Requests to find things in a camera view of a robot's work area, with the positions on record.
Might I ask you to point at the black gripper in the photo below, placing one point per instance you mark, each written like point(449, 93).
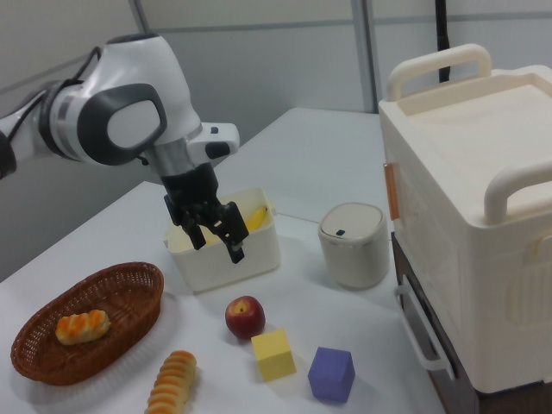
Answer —
point(192, 185)

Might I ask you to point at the long striped bread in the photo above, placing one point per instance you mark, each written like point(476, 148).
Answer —
point(171, 384)

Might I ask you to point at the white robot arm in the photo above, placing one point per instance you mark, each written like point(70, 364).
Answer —
point(129, 77)

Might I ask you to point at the brown wicker basket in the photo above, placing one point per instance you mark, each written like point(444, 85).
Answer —
point(129, 293)

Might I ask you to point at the short striped bread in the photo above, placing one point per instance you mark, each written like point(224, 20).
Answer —
point(83, 327)

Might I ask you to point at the yellow banana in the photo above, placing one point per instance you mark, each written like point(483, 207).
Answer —
point(257, 219)

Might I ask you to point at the white plastic bin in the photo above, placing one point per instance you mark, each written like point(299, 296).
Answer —
point(233, 276)

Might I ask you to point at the red apple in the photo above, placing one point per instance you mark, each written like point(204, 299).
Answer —
point(245, 317)

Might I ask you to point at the yellow cube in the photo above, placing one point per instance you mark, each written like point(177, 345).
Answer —
point(274, 358)

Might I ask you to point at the small cream trash can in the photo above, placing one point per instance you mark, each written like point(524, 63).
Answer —
point(353, 259)

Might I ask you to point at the purple cube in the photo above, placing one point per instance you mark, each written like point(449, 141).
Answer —
point(331, 377)

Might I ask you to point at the large cream storage box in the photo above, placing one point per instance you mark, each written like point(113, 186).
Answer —
point(453, 172)

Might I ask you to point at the black stand pole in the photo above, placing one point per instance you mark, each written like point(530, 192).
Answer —
point(443, 39)

